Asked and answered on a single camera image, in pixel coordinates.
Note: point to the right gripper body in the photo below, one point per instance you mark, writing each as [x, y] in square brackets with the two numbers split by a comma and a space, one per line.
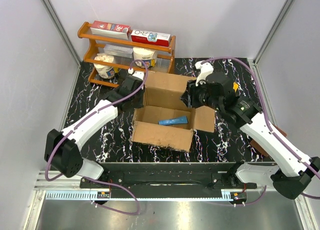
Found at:
[197, 96]

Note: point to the blue tube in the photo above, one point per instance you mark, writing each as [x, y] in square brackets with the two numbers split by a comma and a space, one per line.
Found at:
[175, 121]

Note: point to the brown cardboard express box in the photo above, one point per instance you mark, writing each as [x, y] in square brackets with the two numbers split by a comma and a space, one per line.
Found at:
[161, 102]

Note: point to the yellow utility knife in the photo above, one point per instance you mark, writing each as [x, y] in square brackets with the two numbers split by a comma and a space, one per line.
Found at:
[235, 86]

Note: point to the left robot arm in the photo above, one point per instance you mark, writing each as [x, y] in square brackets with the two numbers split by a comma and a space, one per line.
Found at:
[63, 148]

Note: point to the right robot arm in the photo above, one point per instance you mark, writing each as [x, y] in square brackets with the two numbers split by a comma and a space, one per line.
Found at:
[293, 170]

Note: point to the red white toothpaste box right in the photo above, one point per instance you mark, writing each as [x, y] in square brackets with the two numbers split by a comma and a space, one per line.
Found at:
[150, 37]

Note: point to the grey flat box on shelf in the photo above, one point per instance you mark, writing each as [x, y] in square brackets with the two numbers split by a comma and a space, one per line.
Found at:
[117, 50]

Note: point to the red toothpaste box left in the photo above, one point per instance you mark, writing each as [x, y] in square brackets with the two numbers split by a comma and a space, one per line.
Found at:
[113, 30]

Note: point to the white cup middle shelf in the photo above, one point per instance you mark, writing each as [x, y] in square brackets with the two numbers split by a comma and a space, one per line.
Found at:
[148, 56]

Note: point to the brown sponge pack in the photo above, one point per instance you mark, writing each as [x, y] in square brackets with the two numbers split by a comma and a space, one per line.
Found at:
[259, 148]

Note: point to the white cup lower left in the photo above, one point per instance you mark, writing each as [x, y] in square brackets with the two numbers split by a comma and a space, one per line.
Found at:
[105, 71]

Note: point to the orange wooden shelf rack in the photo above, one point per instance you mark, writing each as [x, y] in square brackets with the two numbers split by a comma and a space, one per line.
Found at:
[165, 58]

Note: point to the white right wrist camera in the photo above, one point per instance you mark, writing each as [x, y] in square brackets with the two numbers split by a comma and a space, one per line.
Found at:
[205, 70]

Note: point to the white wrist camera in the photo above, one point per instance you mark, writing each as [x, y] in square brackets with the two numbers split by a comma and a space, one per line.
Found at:
[138, 74]
[205, 70]

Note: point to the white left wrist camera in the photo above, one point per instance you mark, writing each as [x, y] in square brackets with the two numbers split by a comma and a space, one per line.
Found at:
[138, 74]

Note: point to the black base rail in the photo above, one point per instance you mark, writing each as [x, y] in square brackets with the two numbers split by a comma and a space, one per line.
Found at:
[191, 182]

